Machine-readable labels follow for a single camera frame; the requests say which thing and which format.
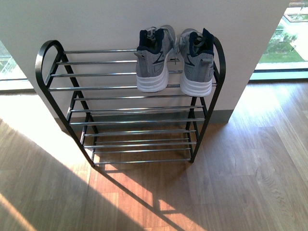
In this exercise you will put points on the grey knit sneaker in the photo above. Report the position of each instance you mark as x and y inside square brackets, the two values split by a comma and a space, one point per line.
[156, 46]
[197, 52]

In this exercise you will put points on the black metal shoe rack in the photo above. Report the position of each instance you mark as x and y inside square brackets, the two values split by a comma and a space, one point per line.
[95, 97]

